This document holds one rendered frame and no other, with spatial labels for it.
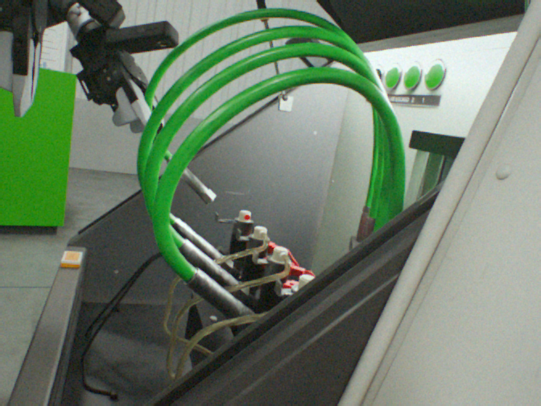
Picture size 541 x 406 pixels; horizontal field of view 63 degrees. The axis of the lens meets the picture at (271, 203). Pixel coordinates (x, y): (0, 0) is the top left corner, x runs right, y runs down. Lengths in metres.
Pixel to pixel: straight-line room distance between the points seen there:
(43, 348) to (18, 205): 3.33
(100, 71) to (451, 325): 0.65
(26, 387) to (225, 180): 0.56
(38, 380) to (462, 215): 0.46
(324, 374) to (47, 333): 0.41
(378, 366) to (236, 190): 0.68
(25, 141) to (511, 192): 3.68
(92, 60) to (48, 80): 2.98
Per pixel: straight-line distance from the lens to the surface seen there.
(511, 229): 0.27
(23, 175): 3.87
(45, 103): 3.80
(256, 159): 0.96
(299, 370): 0.33
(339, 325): 0.32
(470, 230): 0.29
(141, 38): 0.77
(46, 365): 0.60
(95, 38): 0.83
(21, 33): 0.57
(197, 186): 0.72
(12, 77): 0.58
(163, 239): 0.37
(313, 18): 0.71
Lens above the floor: 1.27
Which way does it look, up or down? 11 degrees down
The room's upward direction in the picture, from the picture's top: 11 degrees clockwise
